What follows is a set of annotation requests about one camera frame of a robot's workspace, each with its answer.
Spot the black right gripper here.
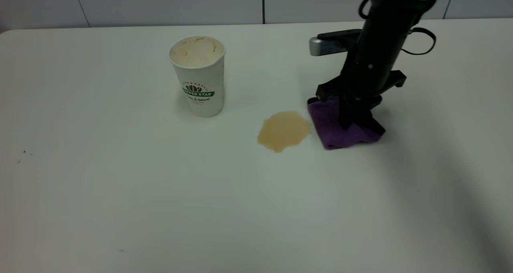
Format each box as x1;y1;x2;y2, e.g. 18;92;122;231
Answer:
315;63;408;137

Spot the purple cloth with black trim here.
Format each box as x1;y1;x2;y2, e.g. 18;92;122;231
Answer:
307;98;386;150

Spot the white paper coffee cup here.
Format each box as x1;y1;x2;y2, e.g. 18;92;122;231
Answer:
168;35;226;118

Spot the brown coffee spill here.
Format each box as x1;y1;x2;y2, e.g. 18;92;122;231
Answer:
256;111;312;153

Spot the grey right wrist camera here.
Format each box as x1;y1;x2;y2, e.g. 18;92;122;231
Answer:
309;29;363;57

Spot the black right arm looped cable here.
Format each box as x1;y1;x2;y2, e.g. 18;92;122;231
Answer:
401;27;437;56

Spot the black right arm thick cable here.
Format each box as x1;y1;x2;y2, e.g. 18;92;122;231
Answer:
358;0;379;20

